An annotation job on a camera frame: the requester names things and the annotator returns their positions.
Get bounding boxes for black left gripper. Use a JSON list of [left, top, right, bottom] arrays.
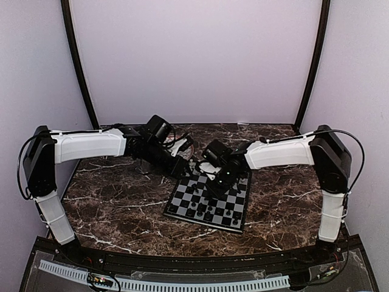
[[143, 141, 194, 179]]

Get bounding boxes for black white chess board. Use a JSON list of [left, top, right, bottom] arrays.
[[163, 171, 252, 234]]

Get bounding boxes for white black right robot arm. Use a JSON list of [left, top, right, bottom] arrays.
[[200, 125, 352, 264]]

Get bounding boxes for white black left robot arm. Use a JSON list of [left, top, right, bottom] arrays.
[[22, 124, 193, 265]]

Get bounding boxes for fallen black chess rook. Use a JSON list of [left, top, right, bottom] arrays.
[[186, 184, 199, 193]]

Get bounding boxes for floral patterned ceramic plate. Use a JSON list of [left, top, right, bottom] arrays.
[[178, 136, 194, 160]]

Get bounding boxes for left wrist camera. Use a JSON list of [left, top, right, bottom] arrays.
[[146, 114, 173, 144]]

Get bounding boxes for white slotted cable duct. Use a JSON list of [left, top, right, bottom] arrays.
[[38, 260, 291, 291]]

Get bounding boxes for black front frame rail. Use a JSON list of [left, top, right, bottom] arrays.
[[30, 235, 365, 276]]

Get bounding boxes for black left corner frame post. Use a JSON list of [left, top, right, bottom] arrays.
[[60, 0, 100, 130]]

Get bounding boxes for black corner frame post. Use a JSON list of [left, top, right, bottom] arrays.
[[60, 0, 100, 130], [293, 0, 331, 133]]

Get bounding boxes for black right corner frame post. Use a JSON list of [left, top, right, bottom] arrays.
[[293, 0, 331, 133]]

